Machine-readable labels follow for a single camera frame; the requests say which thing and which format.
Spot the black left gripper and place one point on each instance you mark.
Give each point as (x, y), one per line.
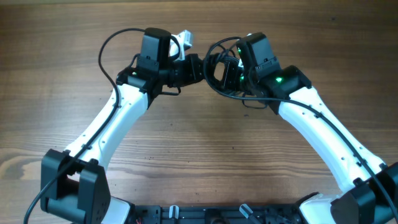
(192, 60)

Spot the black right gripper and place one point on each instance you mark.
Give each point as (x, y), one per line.
(229, 81)

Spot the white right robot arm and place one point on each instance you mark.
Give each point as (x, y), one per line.
(368, 186)

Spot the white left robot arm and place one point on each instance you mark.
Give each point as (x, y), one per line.
(73, 184)

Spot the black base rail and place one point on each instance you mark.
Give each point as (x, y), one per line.
(243, 214)

